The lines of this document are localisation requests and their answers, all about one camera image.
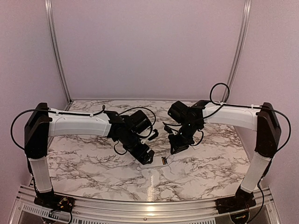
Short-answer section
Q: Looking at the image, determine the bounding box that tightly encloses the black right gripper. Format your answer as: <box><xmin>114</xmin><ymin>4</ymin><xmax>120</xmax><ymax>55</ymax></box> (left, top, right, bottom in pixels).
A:
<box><xmin>168</xmin><ymin>121</ymin><xmax>200</xmax><ymax>154</ymax></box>

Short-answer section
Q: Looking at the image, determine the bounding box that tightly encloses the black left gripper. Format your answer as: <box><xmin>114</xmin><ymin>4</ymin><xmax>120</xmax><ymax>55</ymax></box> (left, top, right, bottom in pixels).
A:
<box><xmin>121</xmin><ymin>129</ymin><xmax>155</xmax><ymax>164</ymax></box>

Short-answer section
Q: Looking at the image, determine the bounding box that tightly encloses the white remote control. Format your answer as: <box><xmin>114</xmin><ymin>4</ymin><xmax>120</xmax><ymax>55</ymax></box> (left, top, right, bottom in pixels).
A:
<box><xmin>141</xmin><ymin>156</ymin><xmax>171</xmax><ymax>169</ymax></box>

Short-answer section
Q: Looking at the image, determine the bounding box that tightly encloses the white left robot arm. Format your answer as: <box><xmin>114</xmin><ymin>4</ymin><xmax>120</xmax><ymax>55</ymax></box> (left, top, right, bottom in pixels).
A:
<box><xmin>10</xmin><ymin>103</ymin><xmax>158</xmax><ymax>208</ymax></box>

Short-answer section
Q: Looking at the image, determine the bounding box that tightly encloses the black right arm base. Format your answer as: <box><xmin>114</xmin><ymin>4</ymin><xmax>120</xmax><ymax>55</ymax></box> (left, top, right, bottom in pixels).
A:
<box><xmin>215</xmin><ymin>186</ymin><xmax>256</xmax><ymax>214</ymax></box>

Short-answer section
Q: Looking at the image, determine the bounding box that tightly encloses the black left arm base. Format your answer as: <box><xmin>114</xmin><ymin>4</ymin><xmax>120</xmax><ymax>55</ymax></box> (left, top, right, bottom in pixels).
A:
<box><xmin>34</xmin><ymin>188</ymin><xmax>75</xmax><ymax>213</ymax></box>

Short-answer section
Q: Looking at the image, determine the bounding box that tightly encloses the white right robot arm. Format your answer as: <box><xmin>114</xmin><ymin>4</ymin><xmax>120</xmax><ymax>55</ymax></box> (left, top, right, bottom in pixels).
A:
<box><xmin>168</xmin><ymin>100</ymin><xmax>281</xmax><ymax>209</ymax></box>

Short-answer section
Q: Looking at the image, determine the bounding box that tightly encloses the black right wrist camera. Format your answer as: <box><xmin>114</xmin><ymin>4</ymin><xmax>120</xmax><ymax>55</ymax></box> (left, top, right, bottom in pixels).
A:
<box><xmin>167</xmin><ymin>101</ymin><xmax>188</xmax><ymax>124</ymax></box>

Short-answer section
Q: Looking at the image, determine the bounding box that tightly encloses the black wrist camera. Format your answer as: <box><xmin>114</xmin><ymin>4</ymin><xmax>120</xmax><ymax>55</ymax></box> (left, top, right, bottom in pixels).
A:
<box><xmin>129</xmin><ymin>110</ymin><xmax>151</xmax><ymax>134</ymax></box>
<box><xmin>167</xmin><ymin>101</ymin><xmax>188</xmax><ymax>124</ymax></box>

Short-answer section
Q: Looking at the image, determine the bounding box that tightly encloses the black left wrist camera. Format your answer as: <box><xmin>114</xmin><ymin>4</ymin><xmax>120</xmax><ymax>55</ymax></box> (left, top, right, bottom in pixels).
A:
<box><xmin>129</xmin><ymin>110</ymin><xmax>151</xmax><ymax>134</ymax></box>

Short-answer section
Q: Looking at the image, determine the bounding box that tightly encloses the right aluminium frame post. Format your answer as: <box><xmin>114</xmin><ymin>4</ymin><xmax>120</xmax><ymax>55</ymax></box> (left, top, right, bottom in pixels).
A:
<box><xmin>227</xmin><ymin>0</ymin><xmax>252</xmax><ymax>89</ymax></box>

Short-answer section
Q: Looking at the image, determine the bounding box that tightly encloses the aluminium frame post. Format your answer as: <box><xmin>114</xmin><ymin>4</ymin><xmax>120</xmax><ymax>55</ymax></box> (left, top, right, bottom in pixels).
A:
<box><xmin>227</xmin><ymin>0</ymin><xmax>252</xmax><ymax>89</ymax></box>
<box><xmin>45</xmin><ymin>0</ymin><xmax>72</xmax><ymax>104</ymax></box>

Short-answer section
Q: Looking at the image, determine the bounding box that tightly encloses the front aluminium rail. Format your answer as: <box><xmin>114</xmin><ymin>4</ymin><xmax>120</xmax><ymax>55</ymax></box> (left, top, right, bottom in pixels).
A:
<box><xmin>8</xmin><ymin>185</ymin><xmax>281</xmax><ymax>224</ymax></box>

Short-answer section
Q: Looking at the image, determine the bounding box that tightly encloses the left aluminium frame post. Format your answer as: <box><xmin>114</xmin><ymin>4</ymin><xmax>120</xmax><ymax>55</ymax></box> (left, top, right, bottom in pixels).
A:
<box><xmin>45</xmin><ymin>0</ymin><xmax>72</xmax><ymax>104</ymax></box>

